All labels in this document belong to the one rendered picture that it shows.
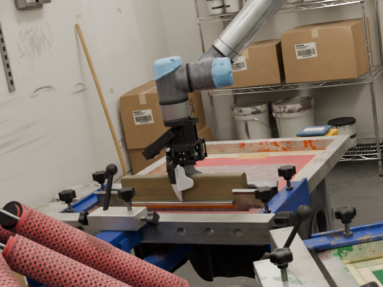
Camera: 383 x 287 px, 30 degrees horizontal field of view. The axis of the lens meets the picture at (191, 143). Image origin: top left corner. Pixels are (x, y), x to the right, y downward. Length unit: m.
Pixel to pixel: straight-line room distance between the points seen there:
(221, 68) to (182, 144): 0.21
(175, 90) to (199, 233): 0.39
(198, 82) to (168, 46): 4.23
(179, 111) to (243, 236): 0.41
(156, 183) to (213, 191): 0.16
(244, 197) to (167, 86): 0.33
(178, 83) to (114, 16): 3.62
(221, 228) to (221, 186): 0.28
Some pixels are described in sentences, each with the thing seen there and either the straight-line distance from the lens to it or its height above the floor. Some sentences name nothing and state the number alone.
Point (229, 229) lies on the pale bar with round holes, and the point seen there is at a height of 1.02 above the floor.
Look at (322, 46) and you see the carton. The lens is 4.99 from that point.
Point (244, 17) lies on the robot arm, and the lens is 1.87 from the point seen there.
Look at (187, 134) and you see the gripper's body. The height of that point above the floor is 1.17.
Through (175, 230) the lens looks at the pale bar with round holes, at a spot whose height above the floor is 1.02.
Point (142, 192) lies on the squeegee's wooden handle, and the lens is 1.91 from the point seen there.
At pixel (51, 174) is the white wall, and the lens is 4.61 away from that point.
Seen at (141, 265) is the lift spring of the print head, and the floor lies 1.11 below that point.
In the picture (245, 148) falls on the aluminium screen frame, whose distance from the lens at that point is 2.38.
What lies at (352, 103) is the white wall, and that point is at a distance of 5.52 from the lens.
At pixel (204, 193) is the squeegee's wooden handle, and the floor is 1.01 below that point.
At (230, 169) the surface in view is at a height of 0.96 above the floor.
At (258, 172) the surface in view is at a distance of 2.14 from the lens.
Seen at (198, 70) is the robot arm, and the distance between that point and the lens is 1.75.
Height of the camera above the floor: 1.55
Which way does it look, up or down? 13 degrees down
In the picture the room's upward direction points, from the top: 10 degrees counter-clockwise
